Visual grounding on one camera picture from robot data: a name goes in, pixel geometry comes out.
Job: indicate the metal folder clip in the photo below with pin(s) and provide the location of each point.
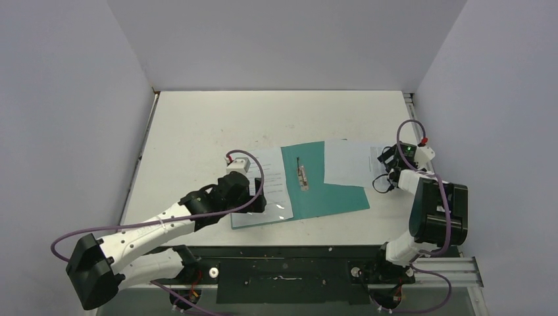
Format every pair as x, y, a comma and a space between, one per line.
301, 175

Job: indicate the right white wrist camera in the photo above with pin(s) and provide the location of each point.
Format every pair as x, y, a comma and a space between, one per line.
423, 154

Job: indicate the teal folder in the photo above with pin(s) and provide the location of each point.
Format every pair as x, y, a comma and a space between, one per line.
321, 199

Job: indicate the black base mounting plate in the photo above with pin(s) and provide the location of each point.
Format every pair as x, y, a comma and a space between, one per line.
275, 275

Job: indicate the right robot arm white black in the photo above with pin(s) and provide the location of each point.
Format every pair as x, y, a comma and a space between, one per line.
439, 213

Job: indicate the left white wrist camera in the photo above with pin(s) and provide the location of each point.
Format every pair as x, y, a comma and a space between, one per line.
240, 165

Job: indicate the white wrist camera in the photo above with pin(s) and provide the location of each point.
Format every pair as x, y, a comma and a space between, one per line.
240, 165
423, 154

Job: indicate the printed white paper sheet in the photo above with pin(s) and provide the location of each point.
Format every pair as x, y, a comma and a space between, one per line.
278, 204

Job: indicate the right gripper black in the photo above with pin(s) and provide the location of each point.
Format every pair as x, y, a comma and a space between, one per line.
387, 158

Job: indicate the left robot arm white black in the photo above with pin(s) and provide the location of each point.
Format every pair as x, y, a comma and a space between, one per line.
99, 268

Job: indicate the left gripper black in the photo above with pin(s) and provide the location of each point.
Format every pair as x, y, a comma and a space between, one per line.
256, 207

